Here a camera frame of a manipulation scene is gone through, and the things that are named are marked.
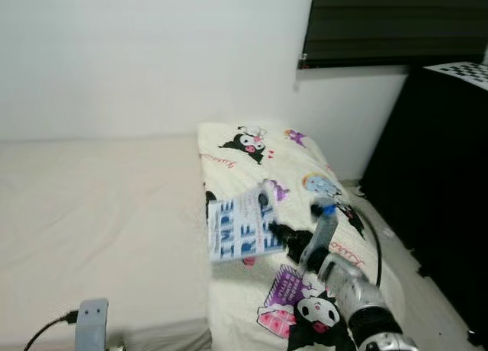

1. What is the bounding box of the white book with blue letters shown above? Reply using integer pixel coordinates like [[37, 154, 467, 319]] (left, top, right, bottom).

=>
[[207, 179, 284, 264]]

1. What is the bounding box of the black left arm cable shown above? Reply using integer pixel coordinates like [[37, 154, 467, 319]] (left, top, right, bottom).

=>
[[23, 311, 81, 351]]

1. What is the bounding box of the cream sheeted bed mattress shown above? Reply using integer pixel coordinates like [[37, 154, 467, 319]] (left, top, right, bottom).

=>
[[0, 134, 218, 351]]

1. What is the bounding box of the black window blind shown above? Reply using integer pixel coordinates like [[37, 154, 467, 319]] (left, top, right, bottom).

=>
[[299, 0, 488, 69]]

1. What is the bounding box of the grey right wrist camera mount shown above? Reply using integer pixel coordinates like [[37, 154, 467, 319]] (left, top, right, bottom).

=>
[[301, 204, 340, 274]]

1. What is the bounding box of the black white checkerboard sheet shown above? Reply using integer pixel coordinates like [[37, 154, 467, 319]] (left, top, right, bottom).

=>
[[423, 61, 488, 91]]

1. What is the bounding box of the black wardrobe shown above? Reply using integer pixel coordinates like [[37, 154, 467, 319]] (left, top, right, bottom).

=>
[[358, 61, 488, 348]]

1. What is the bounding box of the cream cartoon print duvet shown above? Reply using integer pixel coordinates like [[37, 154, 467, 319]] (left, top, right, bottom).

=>
[[197, 122, 405, 351]]

